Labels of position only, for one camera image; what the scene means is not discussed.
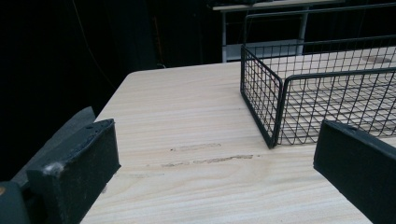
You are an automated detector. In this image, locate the black wire basket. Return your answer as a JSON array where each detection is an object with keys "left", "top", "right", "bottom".
[{"left": 239, "top": 2, "right": 396, "bottom": 149}]

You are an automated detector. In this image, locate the thin hanging cable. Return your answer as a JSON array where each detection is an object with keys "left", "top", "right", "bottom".
[{"left": 71, "top": 0, "right": 117, "bottom": 90}]

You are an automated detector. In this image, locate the white metal frame table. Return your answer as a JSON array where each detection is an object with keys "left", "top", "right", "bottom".
[{"left": 212, "top": 0, "right": 347, "bottom": 63}]

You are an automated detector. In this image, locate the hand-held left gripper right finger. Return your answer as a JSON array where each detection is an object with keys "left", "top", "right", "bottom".
[{"left": 313, "top": 119, "right": 396, "bottom": 224}]

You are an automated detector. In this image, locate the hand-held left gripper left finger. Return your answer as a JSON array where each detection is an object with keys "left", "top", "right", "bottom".
[{"left": 11, "top": 105, "right": 121, "bottom": 224}]

